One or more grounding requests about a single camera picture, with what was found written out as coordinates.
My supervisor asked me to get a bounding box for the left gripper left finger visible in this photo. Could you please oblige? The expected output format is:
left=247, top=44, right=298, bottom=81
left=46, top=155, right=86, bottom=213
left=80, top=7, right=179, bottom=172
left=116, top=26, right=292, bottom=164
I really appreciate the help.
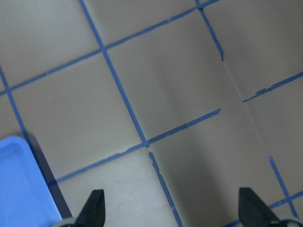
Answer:
left=74, top=189, right=105, bottom=227

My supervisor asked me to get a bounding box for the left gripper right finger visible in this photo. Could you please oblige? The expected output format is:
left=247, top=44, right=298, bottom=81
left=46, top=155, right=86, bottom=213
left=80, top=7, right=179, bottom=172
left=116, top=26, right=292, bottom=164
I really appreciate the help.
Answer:
left=238, top=187, right=284, bottom=227

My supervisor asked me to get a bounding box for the blue plastic tray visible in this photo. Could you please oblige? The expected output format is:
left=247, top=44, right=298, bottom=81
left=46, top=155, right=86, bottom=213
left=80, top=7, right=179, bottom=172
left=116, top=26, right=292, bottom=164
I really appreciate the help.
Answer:
left=0, top=136, right=62, bottom=227

